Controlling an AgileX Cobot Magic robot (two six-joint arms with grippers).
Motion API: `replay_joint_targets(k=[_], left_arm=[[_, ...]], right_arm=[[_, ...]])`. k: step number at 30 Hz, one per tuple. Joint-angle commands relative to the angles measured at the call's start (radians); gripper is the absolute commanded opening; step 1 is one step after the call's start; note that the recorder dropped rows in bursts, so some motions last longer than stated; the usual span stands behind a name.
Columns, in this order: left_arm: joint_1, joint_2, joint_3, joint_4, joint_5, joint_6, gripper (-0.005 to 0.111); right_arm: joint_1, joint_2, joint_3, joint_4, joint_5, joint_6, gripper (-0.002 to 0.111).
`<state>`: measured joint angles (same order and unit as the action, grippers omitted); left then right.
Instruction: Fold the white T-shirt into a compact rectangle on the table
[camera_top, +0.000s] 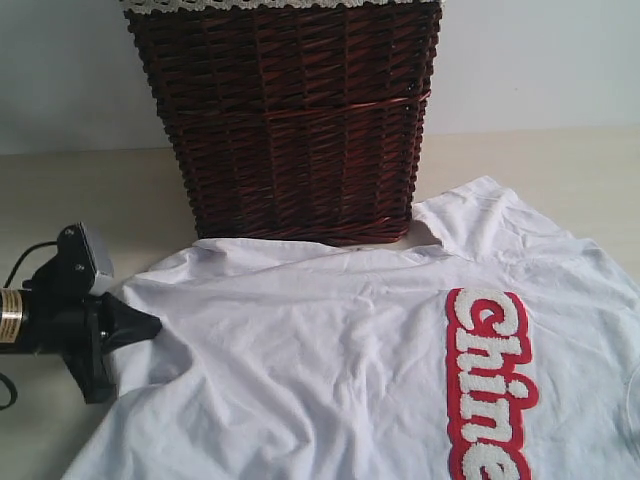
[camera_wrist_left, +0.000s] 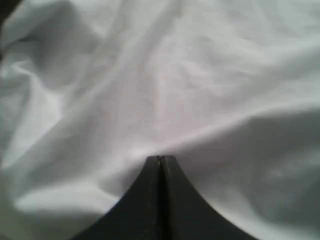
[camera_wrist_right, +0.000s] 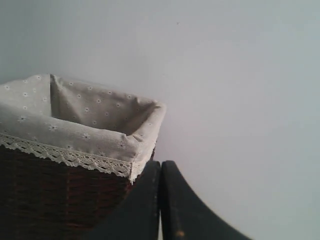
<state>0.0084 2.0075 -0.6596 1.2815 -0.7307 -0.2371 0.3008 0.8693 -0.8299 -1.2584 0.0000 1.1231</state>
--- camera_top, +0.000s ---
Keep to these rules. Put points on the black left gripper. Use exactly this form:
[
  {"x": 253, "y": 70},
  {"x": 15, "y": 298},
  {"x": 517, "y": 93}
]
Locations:
[{"x": 64, "y": 319}]

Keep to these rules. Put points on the white t-shirt with red lettering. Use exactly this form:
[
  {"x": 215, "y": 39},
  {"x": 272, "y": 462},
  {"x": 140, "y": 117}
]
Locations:
[{"x": 502, "y": 348}]

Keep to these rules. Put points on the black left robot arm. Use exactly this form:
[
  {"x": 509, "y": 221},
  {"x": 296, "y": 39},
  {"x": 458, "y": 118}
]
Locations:
[{"x": 13, "y": 314}]

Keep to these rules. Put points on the dark brown wicker basket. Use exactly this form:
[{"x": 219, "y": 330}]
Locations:
[{"x": 297, "y": 124}]

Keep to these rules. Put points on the grey fabric liner lace trim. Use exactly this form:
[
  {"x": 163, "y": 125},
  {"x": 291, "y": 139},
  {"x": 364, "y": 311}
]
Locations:
[{"x": 147, "y": 7}]

